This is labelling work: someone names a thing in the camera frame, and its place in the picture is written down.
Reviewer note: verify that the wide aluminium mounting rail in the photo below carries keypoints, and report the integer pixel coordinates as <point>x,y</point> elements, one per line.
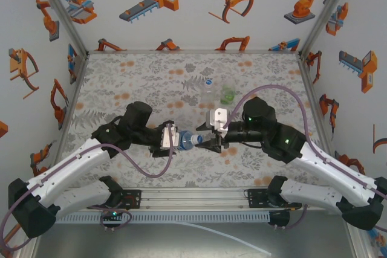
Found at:
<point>193,199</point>

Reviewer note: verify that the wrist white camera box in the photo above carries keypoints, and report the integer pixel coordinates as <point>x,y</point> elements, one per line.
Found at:
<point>220,116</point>
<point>167,137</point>

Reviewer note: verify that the black controller box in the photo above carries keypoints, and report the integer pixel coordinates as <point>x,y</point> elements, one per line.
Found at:
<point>279,217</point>

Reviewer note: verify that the aluminium frame bar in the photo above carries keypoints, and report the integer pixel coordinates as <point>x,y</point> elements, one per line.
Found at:
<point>306,73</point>
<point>74,89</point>
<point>193,51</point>

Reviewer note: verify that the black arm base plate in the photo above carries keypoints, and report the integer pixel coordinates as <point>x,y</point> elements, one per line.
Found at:
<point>257,199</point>
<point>133,199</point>

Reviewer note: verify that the black controller board green light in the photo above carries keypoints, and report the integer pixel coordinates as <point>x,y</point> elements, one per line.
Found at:
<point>113,214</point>

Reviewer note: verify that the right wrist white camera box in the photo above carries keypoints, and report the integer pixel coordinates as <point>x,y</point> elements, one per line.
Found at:
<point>220,116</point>

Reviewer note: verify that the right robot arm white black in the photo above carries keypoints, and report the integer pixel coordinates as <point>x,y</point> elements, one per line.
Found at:
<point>332,170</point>

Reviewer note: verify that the clear plastic bottle blue label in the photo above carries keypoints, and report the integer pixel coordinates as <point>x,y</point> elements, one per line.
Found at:
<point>208,95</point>

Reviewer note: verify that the clear green-tinted plastic cup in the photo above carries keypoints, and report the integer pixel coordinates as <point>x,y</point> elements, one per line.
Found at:
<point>227,96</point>

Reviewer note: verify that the thin white tube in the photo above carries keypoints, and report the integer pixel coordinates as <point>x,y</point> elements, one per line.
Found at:
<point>232,239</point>

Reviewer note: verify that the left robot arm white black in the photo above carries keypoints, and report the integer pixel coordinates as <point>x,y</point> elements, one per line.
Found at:
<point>69,164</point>

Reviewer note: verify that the floral patterned table cloth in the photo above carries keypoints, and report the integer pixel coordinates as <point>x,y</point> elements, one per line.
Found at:
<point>151,73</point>

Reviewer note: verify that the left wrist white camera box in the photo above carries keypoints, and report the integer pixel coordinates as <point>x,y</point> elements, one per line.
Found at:
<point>167,137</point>

